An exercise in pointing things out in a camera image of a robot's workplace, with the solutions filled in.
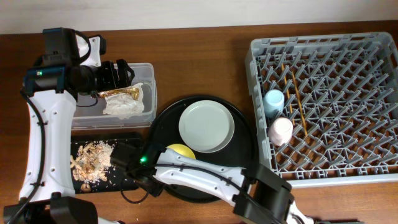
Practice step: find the wooden chopstick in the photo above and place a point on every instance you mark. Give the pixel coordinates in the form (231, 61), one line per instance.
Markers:
(299, 105)
(287, 93)

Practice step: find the grey dishwasher rack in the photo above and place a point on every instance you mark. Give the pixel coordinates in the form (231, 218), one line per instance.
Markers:
(348, 89)

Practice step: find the food scraps pile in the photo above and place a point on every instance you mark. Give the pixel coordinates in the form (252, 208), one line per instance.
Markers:
(91, 165)

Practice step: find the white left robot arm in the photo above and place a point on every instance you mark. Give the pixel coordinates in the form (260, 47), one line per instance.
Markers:
(70, 66)

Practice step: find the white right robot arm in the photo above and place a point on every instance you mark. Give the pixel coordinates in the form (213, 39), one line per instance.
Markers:
(256, 193)

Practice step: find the white paper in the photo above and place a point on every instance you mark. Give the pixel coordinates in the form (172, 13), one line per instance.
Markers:
(121, 104)

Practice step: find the pink cup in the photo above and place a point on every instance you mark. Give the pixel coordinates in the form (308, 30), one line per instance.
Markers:
(280, 131)

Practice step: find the black rectangular tray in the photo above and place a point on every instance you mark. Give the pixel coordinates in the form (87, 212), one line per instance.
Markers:
(115, 176)

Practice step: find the yellow bowl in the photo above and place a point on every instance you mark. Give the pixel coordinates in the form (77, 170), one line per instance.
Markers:
(183, 150)

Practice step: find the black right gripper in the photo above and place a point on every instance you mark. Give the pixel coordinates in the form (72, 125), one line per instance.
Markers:
(153, 188)

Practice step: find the black round tray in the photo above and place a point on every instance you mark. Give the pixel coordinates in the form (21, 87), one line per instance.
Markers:
(240, 151)

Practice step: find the gold foil wrapper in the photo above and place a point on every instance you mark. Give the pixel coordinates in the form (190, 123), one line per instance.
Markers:
(133, 91)

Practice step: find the clear plastic bin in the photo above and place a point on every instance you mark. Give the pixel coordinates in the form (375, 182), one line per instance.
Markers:
(89, 117)

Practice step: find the light blue cup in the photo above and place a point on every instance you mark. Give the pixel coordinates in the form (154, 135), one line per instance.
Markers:
(273, 102)

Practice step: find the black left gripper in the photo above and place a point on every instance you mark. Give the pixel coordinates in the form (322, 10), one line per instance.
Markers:
(112, 81)

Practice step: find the grey round plate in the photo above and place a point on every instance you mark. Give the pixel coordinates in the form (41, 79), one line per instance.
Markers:
(206, 126)

